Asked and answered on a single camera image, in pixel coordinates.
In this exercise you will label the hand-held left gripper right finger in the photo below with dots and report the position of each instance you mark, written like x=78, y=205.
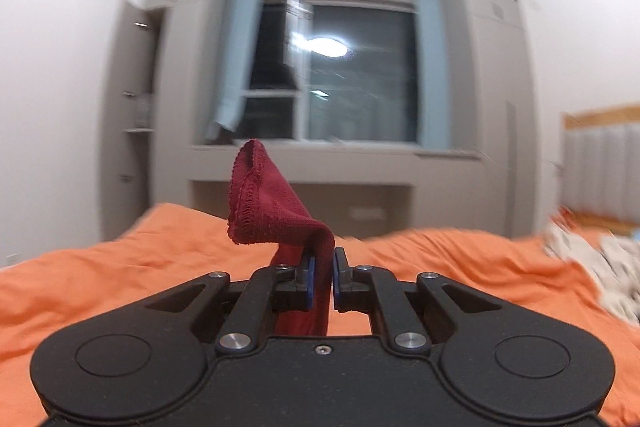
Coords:
x=338, y=278

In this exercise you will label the grey shelf cabinet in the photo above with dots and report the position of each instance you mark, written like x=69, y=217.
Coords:
x=137, y=107

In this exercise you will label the padded wooden bed headboard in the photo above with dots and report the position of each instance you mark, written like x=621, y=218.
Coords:
x=600, y=162

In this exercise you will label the dark red knit garment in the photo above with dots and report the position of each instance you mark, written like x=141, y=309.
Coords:
x=265, y=207

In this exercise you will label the window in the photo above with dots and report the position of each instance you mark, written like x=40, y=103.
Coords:
x=360, y=82

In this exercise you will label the grey wardrobe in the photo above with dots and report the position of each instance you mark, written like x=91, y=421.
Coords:
x=495, y=97

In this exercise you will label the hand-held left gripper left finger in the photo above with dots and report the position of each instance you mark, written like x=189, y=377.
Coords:
x=308, y=278

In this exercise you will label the orange bed cover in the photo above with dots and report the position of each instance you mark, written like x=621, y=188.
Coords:
x=100, y=272

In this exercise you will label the cream clothes pile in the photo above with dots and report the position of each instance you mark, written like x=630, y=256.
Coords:
x=607, y=264

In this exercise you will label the light blue curtain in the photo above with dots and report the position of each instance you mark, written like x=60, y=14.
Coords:
x=235, y=57
x=431, y=62

